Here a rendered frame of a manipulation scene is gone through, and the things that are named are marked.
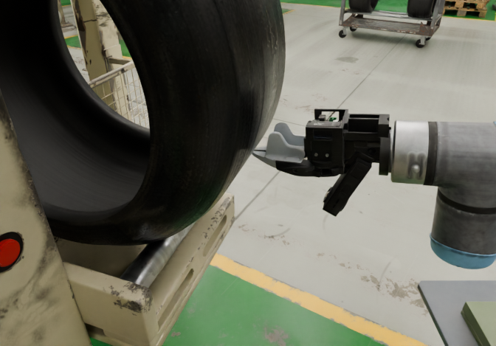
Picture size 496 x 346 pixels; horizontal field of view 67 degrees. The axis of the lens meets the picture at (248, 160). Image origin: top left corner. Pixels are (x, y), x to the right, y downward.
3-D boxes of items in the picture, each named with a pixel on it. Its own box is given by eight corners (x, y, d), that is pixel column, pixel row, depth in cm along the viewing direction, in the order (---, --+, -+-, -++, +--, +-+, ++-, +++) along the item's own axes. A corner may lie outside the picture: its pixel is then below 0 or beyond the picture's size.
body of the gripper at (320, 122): (310, 107, 59) (392, 108, 55) (312, 155, 63) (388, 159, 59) (300, 127, 53) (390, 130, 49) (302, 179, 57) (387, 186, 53)
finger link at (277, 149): (249, 125, 60) (306, 127, 57) (253, 158, 63) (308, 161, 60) (242, 134, 58) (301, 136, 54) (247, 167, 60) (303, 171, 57)
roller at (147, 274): (102, 288, 55) (114, 309, 57) (127, 291, 53) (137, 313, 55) (204, 167, 83) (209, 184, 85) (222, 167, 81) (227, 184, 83)
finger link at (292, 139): (255, 118, 63) (310, 119, 59) (259, 149, 65) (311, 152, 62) (249, 125, 60) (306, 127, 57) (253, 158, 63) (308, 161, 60)
